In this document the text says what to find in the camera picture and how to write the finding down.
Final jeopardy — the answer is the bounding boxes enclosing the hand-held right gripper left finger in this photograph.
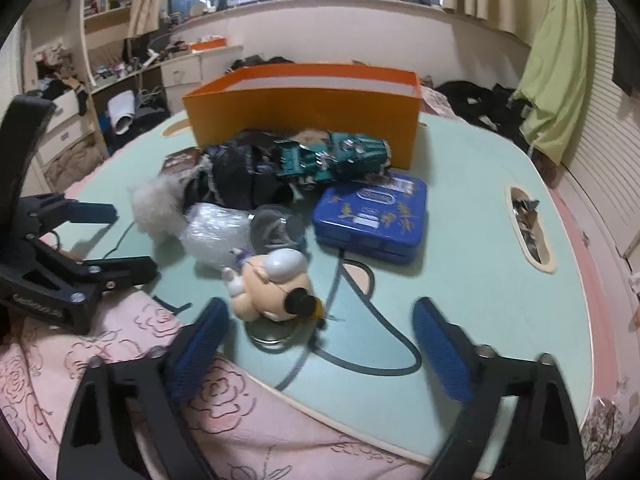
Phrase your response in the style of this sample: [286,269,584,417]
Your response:
[56,297,231,480]

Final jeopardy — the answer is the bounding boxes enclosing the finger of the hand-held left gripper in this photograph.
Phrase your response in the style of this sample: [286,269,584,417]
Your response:
[82,256,160,293]
[50,201,120,233]

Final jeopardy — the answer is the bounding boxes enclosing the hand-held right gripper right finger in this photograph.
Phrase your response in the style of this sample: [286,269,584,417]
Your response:
[411,296,587,480]

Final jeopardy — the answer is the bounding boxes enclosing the mouse plush toy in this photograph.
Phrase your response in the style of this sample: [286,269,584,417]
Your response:
[222,248,326,322]

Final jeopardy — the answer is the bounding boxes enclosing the blue square tin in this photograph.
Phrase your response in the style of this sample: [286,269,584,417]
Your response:
[312,172,428,265]

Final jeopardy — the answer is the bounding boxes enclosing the green toy truck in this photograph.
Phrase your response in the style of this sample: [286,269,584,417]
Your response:
[272,131,391,183]

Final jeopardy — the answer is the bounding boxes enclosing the orange cardboard box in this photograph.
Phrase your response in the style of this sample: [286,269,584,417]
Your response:
[181,62,421,171]

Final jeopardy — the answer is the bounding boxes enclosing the white fluffy pompom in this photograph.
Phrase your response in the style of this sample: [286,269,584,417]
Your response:
[127,176,188,241]

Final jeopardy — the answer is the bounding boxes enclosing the round clear lid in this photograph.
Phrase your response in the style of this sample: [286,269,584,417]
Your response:
[245,317,302,349]

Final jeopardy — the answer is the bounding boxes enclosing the clear plastic bag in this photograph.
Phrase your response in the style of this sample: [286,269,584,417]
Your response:
[181,202,256,271]

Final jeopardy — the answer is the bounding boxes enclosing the small brown carton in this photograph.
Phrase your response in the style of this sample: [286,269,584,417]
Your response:
[159,147,203,176]

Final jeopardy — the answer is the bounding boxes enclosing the white rolled object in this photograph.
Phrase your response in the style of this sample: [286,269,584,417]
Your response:
[107,91,137,136]

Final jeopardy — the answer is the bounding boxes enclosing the pink floral blanket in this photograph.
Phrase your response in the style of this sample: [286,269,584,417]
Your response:
[0,230,436,480]

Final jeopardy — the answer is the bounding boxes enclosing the black plastic bag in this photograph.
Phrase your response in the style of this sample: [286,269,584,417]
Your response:
[182,142,296,208]

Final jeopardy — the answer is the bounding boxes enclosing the clear plastic cup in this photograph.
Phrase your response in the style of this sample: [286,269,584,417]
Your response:
[249,204,307,256]

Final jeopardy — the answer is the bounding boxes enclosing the crumpled wrappers in slot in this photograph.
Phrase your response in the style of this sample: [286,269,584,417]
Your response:
[512,197,546,263]

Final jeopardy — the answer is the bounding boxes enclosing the white desk with drawers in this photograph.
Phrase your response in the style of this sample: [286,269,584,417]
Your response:
[25,45,246,171]

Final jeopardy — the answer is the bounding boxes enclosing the floral bedsheet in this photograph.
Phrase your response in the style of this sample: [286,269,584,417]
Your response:
[582,400,632,480]

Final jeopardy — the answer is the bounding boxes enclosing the pile of black clothes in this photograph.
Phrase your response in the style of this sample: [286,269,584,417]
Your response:
[435,80,536,148]

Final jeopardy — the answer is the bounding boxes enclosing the white louvered door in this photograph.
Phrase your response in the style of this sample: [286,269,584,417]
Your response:
[555,0,640,261]

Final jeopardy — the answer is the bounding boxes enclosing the light green hanging cloth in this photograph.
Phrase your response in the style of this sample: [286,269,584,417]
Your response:
[515,0,598,166]

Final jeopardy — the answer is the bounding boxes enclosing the dark hanging cloth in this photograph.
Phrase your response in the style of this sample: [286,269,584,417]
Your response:
[612,10,640,96]

